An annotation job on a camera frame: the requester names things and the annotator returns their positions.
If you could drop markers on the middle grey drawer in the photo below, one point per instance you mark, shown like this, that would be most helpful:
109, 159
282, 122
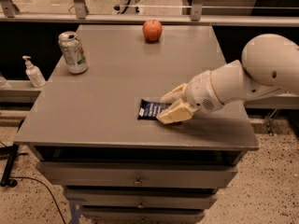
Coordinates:
140, 198

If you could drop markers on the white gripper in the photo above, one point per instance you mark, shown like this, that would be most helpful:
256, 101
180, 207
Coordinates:
202, 91

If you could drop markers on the top grey drawer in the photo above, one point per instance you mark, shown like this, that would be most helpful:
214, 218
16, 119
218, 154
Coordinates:
139, 175

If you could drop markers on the red apple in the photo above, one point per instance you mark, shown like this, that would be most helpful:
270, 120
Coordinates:
152, 30

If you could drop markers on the white pump soap bottle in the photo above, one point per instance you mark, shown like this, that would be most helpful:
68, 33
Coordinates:
34, 73

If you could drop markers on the blue rxbar blueberry wrapper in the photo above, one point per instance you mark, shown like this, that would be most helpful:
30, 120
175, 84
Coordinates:
149, 110

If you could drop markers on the metal window railing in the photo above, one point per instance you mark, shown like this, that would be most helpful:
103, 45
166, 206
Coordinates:
198, 12

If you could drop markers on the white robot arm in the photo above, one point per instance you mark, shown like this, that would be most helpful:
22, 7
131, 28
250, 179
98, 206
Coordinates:
269, 65

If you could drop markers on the black stand leg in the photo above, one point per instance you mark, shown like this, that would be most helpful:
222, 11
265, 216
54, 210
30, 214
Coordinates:
10, 153

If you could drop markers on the grey drawer cabinet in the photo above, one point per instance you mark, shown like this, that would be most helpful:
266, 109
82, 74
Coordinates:
92, 117

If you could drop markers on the white crushed soda can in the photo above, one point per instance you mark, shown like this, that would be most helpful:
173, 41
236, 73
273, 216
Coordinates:
73, 52

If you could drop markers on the bottom grey drawer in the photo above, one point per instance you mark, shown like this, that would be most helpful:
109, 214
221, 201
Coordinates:
143, 215

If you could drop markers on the grey drawer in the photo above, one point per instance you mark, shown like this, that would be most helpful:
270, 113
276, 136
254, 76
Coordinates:
139, 175
140, 198
143, 215

